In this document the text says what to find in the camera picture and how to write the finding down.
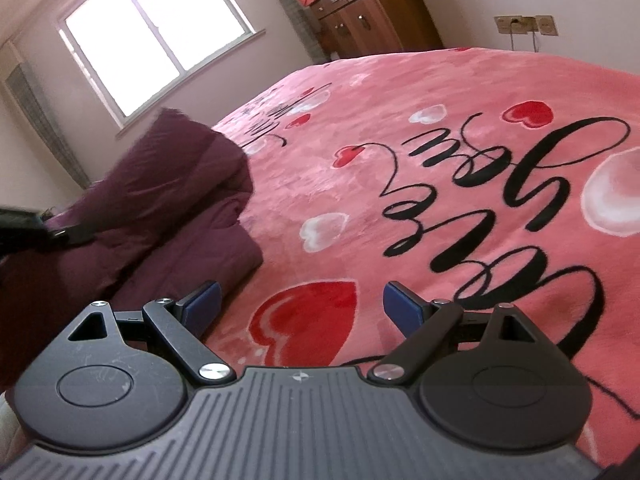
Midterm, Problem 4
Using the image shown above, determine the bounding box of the grey checked curtain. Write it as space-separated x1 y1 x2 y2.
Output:
279 0 328 64
4 62 91 190

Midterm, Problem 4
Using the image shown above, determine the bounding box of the grey checked left curtain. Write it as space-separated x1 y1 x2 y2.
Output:
4 62 91 190

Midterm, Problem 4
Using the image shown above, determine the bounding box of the pink heart print blanket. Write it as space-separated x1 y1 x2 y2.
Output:
206 48 639 465

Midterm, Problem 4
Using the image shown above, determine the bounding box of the purple down jacket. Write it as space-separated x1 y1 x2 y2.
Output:
1 108 262 389

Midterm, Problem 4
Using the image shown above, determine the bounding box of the white framed window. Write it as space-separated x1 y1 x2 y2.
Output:
58 0 257 127

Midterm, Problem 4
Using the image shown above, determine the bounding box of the wall power socket strip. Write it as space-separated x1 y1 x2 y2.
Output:
494 15 559 36

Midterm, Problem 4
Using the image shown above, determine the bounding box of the grey checked right curtain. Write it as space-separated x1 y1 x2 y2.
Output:
279 0 328 64

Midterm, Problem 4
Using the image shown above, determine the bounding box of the brown wooden cabinet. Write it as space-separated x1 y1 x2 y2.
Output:
310 0 444 58

